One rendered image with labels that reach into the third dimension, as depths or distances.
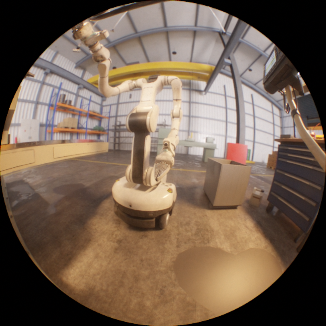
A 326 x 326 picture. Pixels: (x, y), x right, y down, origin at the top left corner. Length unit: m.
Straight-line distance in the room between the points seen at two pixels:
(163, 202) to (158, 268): 0.47
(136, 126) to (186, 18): 8.23
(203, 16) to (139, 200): 8.96
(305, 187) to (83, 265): 1.83
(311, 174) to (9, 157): 2.00
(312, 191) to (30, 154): 1.98
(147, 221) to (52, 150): 0.83
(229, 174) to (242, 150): 2.52
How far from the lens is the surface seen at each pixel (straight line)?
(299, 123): 0.48
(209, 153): 5.40
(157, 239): 0.91
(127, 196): 0.81
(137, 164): 0.81
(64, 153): 0.84
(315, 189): 1.29
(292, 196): 1.42
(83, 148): 0.95
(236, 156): 3.66
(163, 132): 5.19
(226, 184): 1.25
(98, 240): 0.95
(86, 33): 0.62
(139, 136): 0.80
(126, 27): 8.45
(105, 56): 0.70
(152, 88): 0.97
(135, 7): 0.44
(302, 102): 2.08
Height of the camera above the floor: 0.71
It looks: 10 degrees down
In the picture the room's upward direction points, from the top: 4 degrees clockwise
